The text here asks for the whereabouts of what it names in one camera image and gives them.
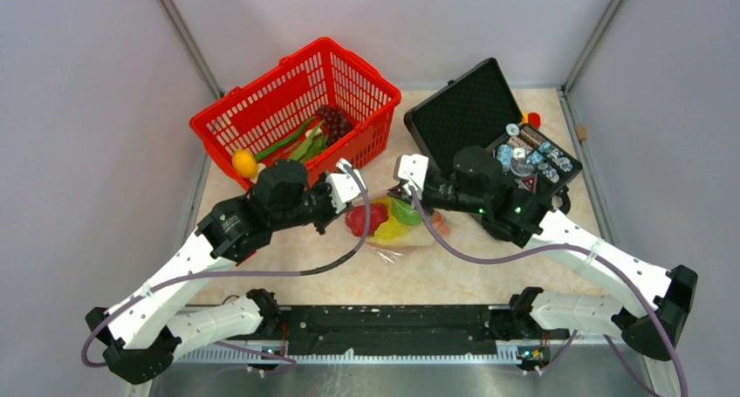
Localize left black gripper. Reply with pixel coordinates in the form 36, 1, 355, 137
271, 170, 353, 235

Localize red toy bell pepper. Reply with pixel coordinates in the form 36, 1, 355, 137
345, 202, 388, 237

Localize orange toy carrot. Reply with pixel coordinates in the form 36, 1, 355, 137
430, 211, 451, 237

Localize green toy round fruit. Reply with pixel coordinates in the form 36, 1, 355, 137
391, 198, 422, 227

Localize clear zip top bag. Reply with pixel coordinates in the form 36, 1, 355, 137
343, 194, 451, 263

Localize yellow toy corn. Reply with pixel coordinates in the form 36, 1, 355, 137
369, 218, 431, 247

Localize black poker chip case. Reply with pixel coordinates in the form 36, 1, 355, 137
404, 58, 583, 201

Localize green toy chili pepper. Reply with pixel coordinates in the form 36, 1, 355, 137
255, 116, 316, 162

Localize red plastic shopping basket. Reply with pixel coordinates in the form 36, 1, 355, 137
189, 37, 401, 190

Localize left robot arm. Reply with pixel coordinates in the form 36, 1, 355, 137
80, 160, 367, 385

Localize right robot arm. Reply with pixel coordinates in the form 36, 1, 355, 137
393, 146, 698, 361

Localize green toy vegetable leaves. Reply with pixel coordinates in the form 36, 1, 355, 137
287, 121, 328, 164

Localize dark purple toy grapes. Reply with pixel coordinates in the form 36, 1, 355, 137
317, 106, 353, 147

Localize red round token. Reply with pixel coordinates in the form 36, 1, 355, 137
526, 112, 541, 129

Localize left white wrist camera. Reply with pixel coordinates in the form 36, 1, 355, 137
325, 158, 367, 214

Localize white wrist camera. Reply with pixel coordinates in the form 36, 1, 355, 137
325, 158, 367, 214
394, 154, 429, 199

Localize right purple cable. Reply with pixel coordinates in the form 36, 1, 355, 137
407, 186, 690, 397

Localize purple cable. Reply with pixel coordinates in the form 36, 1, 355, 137
79, 162, 373, 375
407, 186, 690, 397

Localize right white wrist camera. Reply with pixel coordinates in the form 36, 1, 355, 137
394, 154, 429, 199

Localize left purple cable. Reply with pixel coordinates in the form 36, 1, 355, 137
79, 162, 373, 375

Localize small tan wall block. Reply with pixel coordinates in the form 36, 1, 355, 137
574, 125, 588, 142

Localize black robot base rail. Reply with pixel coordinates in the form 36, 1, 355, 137
245, 305, 570, 357

